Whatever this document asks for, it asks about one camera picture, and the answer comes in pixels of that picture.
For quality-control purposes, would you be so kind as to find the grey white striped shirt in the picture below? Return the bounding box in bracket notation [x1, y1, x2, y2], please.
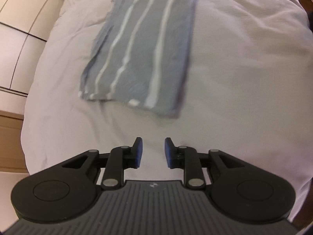
[79, 0, 195, 117]

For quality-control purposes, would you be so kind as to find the wooden bedside furniture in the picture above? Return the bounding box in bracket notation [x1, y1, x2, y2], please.
[0, 111, 28, 173]

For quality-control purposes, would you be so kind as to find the white bed duvet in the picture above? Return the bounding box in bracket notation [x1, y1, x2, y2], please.
[21, 0, 312, 220]

